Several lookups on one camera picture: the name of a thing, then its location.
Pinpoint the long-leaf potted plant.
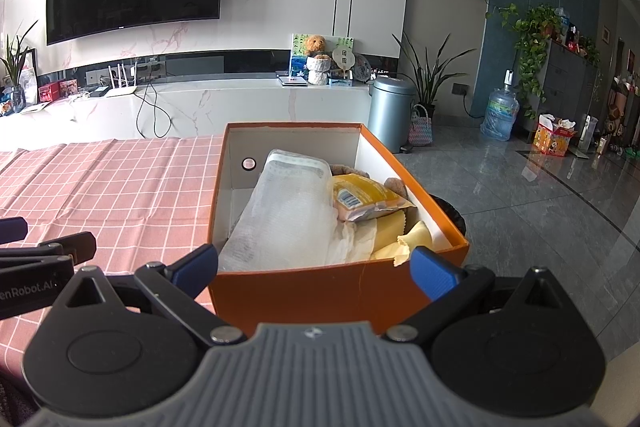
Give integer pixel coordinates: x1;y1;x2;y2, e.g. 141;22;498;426
392;32;476;118

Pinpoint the white marble TV cabinet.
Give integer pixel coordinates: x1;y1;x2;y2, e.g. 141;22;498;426
0;74;373;148

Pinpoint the black picture frame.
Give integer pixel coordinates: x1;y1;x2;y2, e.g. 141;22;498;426
22;48;38;102

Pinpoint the black round bin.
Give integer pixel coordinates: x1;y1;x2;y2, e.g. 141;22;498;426
430;194;468;238

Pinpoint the pink checked tablecloth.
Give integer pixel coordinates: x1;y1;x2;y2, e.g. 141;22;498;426
0;134;231;375

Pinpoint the white round fan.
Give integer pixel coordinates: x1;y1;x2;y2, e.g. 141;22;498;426
332;44;358;80

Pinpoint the teddy bear in white pot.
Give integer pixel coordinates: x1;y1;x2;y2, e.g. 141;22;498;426
306;55;332;86

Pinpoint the green blue painting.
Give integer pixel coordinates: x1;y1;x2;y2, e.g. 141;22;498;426
290;33;313;78

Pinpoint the potted plant in glass vase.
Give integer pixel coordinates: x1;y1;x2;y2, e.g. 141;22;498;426
0;21;38;108

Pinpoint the yellow cloth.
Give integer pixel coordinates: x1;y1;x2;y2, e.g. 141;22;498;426
370;212;433;268

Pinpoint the green leaf painting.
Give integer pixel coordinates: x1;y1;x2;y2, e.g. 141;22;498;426
327;36;355;58

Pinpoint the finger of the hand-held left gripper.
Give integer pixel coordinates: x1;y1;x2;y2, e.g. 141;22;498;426
42;231;98;266
0;216;29;246

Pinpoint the yellow snack packet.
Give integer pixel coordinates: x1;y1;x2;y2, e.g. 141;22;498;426
327;173;416;223

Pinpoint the pothos plant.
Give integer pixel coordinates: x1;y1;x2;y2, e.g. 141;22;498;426
487;4;563;120

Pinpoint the silver pedal trash can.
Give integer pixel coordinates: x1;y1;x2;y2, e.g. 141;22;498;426
367;76;417;154

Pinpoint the grey cabinet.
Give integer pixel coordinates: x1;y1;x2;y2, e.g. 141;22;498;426
525;39;603;142

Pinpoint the white cloth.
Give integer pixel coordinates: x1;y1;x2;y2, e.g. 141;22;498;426
325;219;378;265

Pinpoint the white router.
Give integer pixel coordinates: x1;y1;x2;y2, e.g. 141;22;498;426
106;62;138;98

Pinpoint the black cable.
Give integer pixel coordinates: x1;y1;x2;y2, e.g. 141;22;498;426
135;82;173;138

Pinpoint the woven basket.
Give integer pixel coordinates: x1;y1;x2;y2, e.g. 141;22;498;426
407;104;433;146

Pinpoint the orange cardboard box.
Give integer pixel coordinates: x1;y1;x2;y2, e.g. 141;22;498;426
206;122;471;337

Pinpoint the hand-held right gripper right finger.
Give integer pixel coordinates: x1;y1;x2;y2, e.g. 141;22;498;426
382;244;586;346

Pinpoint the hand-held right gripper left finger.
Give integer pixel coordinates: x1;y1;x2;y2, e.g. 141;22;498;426
52;243;248;348

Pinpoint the blue water bottle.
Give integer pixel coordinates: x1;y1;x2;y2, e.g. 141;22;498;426
481;69;519;142

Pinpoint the red gift box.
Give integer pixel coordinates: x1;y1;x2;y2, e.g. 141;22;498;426
532;113;578;156

